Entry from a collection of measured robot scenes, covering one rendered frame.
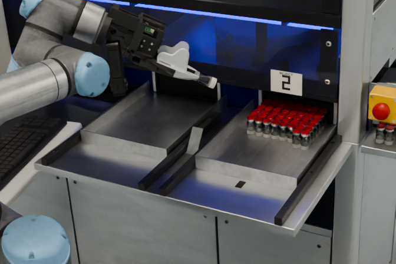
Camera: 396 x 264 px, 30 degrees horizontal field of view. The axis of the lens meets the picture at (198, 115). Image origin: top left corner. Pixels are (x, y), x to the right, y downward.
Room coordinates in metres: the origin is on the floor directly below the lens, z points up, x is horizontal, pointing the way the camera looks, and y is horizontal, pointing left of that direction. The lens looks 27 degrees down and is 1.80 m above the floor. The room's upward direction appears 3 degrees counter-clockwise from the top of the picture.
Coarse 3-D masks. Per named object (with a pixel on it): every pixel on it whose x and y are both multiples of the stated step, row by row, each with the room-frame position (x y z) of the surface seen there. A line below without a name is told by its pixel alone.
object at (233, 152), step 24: (240, 120) 1.76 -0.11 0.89; (216, 144) 1.63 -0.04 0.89; (240, 144) 1.64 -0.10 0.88; (264, 144) 1.64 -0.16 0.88; (288, 144) 1.63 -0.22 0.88; (312, 144) 1.62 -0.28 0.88; (216, 168) 1.52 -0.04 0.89; (240, 168) 1.48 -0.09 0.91; (264, 168) 1.52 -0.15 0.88; (288, 168) 1.52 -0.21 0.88
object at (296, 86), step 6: (270, 72) 1.73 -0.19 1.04; (276, 72) 1.72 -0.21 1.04; (282, 72) 1.71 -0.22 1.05; (288, 72) 1.70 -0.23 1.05; (270, 78) 1.73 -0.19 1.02; (276, 78) 1.72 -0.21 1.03; (282, 78) 1.71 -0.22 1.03; (294, 78) 1.69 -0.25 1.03; (300, 78) 1.69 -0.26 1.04; (270, 84) 1.73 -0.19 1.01; (276, 84) 1.72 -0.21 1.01; (288, 84) 1.70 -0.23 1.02; (294, 84) 1.69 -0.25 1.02; (300, 84) 1.69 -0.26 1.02; (276, 90) 1.72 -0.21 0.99; (282, 90) 1.71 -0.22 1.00; (288, 90) 1.70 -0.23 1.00; (294, 90) 1.69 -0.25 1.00; (300, 90) 1.69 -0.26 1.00
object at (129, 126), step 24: (144, 96) 1.97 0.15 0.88; (168, 96) 1.96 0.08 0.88; (96, 120) 1.77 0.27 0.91; (120, 120) 1.82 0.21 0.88; (144, 120) 1.81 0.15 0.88; (168, 120) 1.80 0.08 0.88; (192, 120) 1.79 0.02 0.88; (96, 144) 1.69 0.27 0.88; (120, 144) 1.65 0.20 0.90; (144, 144) 1.61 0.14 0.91; (168, 144) 1.66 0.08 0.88
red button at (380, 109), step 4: (376, 104) 1.57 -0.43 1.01; (380, 104) 1.56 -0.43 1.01; (384, 104) 1.56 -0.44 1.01; (376, 108) 1.56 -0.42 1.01; (380, 108) 1.55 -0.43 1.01; (384, 108) 1.55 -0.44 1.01; (388, 108) 1.56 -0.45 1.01; (372, 112) 1.56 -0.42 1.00; (376, 112) 1.56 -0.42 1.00; (380, 112) 1.55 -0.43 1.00; (384, 112) 1.55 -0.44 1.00; (388, 112) 1.55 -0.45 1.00; (376, 116) 1.56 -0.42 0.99; (380, 116) 1.55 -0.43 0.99; (384, 116) 1.55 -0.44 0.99
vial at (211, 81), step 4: (200, 76) 1.35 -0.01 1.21; (204, 76) 1.35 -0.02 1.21; (208, 76) 1.35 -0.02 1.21; (196, 80) 1.34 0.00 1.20; (200, 80) 1.34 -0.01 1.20; (204, 80) 1.34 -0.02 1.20; (208, 80) 1.34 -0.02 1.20; (212, 80) 1.34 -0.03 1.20; (216, 80) 1.35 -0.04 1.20; (204, 84) 1.34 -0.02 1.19; (208, 84) 1.34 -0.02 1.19; (212, 84) 1.34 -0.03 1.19; (212, 88) 1.35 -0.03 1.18
